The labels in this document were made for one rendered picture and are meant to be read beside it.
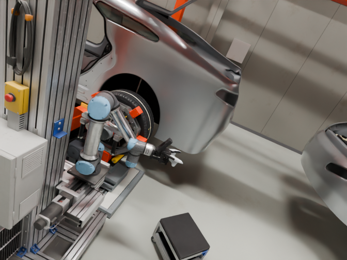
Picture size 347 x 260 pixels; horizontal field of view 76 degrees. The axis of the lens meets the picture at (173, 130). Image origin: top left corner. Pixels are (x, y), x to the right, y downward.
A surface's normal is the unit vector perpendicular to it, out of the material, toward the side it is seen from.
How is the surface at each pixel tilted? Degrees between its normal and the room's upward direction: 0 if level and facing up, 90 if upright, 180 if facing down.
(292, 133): 90
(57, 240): 0
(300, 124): 90
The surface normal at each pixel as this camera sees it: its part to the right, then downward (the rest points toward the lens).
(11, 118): -0.24, 0.37
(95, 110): 0.04, 0.34
